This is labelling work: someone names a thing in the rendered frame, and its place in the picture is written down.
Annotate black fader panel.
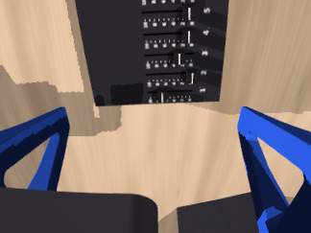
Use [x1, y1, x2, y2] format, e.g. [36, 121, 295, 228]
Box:
[75, 0, 229, 106]

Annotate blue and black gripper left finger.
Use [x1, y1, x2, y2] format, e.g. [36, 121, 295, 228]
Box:
[0, 107, 70, 191]

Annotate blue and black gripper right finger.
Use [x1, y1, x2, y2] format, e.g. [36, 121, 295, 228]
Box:
[237, 106, 311, 233]

